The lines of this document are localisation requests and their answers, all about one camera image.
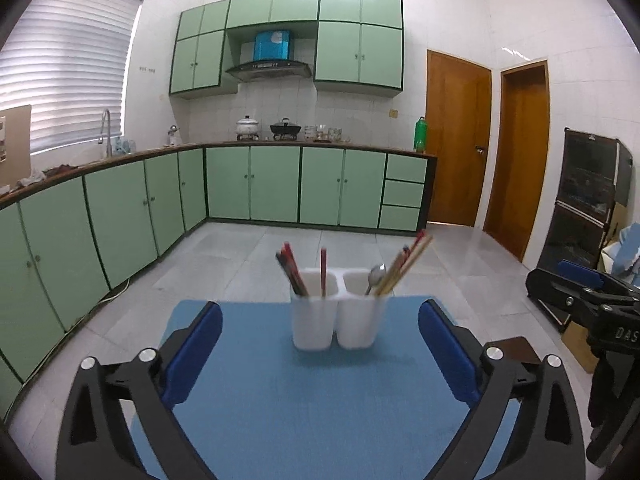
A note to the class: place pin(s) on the crumpled kitchen cloths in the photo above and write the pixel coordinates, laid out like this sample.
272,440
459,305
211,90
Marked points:
45,174

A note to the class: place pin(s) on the steel range hood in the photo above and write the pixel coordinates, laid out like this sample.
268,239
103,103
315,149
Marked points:
267,69

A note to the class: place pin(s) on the blue cloth bag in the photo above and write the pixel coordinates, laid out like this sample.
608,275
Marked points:
627,250

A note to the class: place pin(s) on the row of glass jars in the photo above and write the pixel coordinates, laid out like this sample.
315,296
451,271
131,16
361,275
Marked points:
325,134

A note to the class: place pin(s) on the green base kitchen cabinets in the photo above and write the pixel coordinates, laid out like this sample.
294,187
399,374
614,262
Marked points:
270,185

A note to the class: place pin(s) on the cardboard sheet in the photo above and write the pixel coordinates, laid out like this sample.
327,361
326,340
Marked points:
15,145

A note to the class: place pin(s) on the dark red chopstick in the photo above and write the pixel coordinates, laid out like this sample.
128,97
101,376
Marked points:
295,267
287,272

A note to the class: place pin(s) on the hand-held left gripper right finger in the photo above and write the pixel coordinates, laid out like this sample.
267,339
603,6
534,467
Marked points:
445,350

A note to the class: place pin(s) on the light wooden chopstick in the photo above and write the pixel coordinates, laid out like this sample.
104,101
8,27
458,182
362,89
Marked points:
395,272
412,246
420,252

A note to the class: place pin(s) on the black glass-front cabinet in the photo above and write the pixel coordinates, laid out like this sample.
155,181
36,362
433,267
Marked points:
580,195

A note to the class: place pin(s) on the blue table mat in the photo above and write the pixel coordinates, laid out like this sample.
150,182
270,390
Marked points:
280,400

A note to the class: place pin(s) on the brown wooden stool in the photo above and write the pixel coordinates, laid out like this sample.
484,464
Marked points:
517,347

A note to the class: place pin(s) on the green plastic bottle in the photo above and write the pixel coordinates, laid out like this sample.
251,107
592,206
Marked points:
420,136

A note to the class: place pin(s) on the blue hood chimney cover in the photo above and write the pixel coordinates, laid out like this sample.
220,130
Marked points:
272,46

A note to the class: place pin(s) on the green wall kitchen cabinets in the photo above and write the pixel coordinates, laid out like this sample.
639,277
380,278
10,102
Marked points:
380,55

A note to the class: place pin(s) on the white window blind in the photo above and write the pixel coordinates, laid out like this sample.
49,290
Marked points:
70,70

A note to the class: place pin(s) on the chrome sink faucet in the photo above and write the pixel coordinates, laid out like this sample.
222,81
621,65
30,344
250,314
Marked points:
105,119

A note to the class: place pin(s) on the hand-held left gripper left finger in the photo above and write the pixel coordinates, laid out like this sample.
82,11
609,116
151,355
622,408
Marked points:
195,355

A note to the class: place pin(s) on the white lidded pot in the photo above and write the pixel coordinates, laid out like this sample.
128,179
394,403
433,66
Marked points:
247,127

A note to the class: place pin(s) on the black wok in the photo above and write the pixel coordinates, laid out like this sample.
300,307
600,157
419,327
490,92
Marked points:
286,129

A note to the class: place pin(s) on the white two-compartment utensil holder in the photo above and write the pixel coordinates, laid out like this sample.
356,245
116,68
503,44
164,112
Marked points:
320,322

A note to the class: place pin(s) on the cardboard box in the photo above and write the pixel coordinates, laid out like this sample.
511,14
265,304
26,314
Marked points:
577,345

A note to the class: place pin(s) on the metal spoon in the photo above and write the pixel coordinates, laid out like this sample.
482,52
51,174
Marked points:
377,275

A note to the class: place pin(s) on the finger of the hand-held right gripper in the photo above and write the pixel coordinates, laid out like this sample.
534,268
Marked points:
560,295
582,272

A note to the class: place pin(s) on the plain wooden door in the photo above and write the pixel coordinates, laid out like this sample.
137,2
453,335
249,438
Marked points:
520,160

